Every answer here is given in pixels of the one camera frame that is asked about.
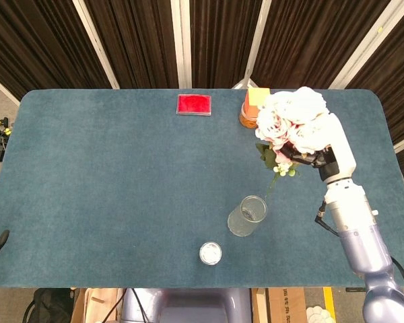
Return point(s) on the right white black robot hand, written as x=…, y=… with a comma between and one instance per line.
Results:
x=341, y=148

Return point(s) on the pink artificial flower bouquet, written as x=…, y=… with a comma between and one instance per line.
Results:
x=296, y=114

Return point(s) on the right silver purple robot arm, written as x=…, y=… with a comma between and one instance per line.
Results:
x=360, y=228

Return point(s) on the textured clear glass vase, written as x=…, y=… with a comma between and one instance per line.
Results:
x=242, y=223

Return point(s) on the blue carpeted table top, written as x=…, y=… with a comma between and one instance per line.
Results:
x=121, y=185

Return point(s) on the clear jar of rubber bands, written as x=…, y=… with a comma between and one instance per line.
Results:
x=246, y=119

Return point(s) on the orange foam cube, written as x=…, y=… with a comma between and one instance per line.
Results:
x=254, y=99

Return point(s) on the yellow floor strip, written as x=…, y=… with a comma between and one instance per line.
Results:
x=329, y=301

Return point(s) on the red ink pad box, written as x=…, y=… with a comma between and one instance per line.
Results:
x=194, y=104

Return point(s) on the brown cardboard box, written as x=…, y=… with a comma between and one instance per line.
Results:
x=283, y=306

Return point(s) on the purple robot torso base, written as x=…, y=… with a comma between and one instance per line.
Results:
x=188, y=304

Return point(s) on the dark brown curtain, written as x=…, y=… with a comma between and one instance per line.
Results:
x=144, y=40

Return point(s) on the light wooden board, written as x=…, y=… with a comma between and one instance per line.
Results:
x=97, y=304

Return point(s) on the black bag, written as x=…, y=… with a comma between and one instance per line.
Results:
x=48, y=304

